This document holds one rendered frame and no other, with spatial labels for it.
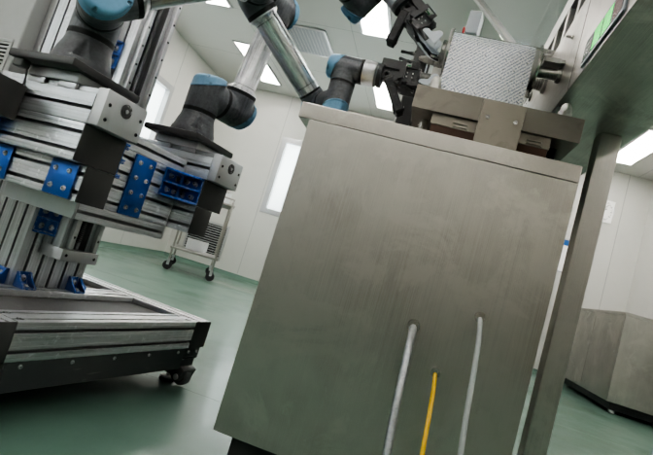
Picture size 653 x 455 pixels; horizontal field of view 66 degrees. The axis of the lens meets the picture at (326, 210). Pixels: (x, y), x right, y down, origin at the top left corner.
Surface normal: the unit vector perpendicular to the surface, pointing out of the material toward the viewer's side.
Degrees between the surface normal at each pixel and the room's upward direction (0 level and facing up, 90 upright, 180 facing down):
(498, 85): 90
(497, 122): 90
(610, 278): 90
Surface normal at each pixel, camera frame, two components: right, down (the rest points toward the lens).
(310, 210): -0.17, -0.16
